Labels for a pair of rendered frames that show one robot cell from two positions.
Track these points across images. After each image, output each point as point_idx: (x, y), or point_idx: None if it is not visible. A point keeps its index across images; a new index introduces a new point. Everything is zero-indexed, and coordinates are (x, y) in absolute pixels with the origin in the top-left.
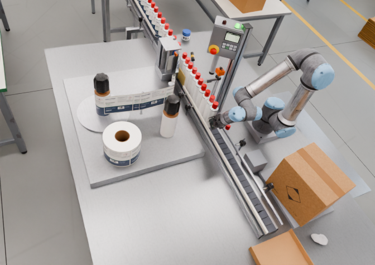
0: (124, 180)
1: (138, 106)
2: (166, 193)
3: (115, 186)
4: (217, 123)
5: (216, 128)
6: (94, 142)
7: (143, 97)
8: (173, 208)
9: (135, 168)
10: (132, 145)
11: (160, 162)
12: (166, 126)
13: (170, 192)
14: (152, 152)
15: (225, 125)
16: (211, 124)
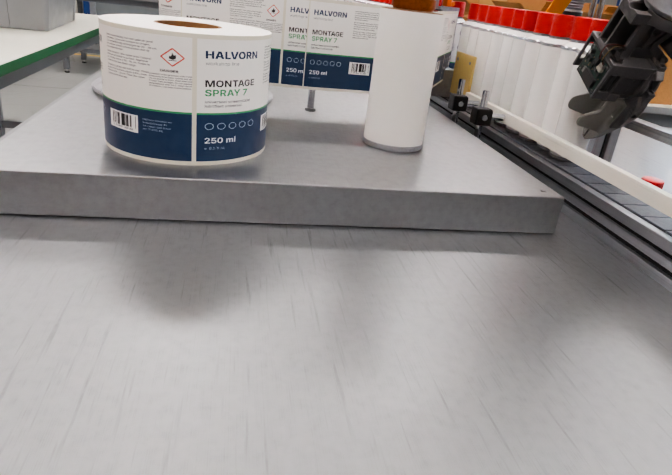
0: (147, 223)
1: (302, 69)
2: (337, 294)
3: (88, 227)
4: (629, 22)
5: (620, 66)
6: (100, 115)
7: (320, 25)
8: (367, 358)
9: (211, 174)
10: (213, 33)
11: (342, 182)
12: (389, 70)
13: (364, 297)
14: (315, 160)
15: (664, 74)
16: (590, 72)
